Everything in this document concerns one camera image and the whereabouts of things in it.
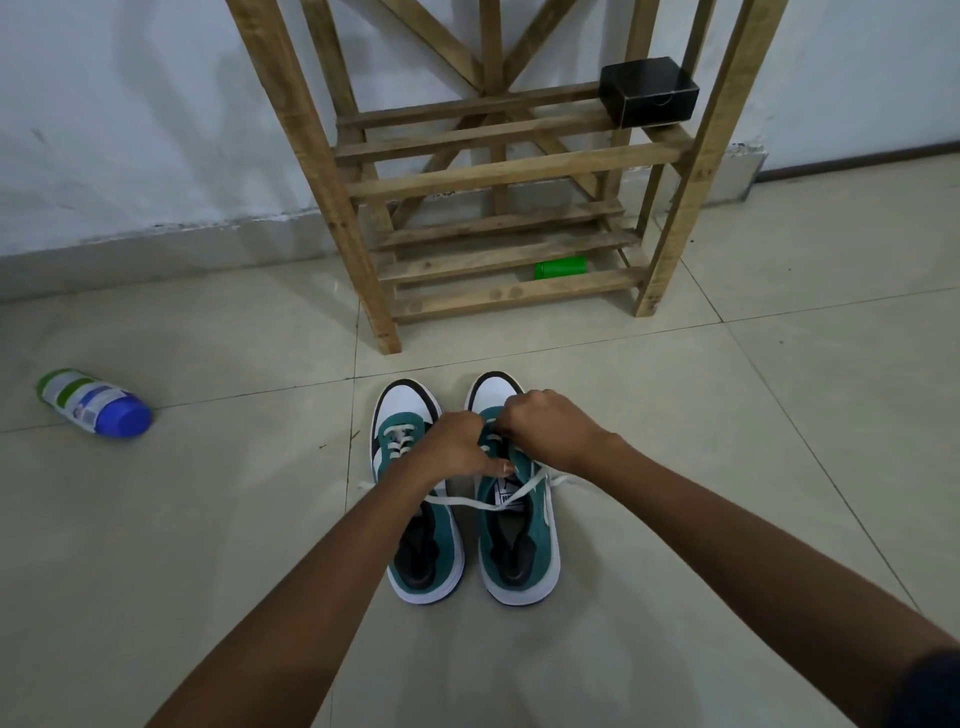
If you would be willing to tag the white shoelace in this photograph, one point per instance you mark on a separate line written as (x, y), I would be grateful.
(480, 503)

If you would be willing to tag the black cardboard box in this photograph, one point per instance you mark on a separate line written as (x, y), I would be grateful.
(649, 91)

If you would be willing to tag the person's right hand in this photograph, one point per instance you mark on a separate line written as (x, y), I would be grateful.
(559, 431)

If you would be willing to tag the white bottle with blue cap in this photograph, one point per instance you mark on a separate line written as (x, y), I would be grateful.
(94, 403)

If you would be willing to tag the person's left thumb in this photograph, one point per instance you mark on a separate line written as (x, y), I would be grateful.
(499, 469)

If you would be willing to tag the person's left hand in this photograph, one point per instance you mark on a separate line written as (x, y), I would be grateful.
(450, 446)

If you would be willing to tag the person's right forearm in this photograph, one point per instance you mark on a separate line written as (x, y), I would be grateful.
(750, 555)

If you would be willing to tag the dark sleeve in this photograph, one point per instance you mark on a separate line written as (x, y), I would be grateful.
(930, 694)

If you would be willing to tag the person's right fingers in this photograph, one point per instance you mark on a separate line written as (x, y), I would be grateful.
(508, 424)

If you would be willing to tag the green cylindrical can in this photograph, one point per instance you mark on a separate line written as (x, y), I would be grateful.
(559, 268)

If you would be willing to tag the green white sneaker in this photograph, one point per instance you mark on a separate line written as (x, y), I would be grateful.
(521, 547)
(427, 547)

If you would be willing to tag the person's left forearm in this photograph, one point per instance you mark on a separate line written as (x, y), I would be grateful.
(315, 600)

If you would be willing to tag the wooden slatted shoe rack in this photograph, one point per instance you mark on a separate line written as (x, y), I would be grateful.
(315, 150)

